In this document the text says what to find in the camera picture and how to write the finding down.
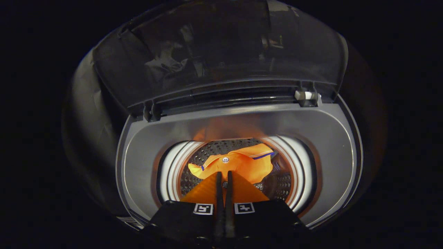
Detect yellow polo shirt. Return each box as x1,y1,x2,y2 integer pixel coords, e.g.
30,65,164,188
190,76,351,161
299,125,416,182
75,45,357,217
188,144,276,184

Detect grey washing machine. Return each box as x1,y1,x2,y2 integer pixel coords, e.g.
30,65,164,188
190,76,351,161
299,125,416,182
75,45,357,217
116,97,364,231

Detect dark washing machine lid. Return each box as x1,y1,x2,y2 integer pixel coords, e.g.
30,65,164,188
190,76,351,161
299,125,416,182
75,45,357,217
92,0,349,122

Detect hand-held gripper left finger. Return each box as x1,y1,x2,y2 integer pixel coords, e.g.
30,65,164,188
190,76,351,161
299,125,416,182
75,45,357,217
149,171,224,248

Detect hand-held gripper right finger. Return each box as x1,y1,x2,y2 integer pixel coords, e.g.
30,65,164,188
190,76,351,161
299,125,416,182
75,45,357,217
226,170,309,248

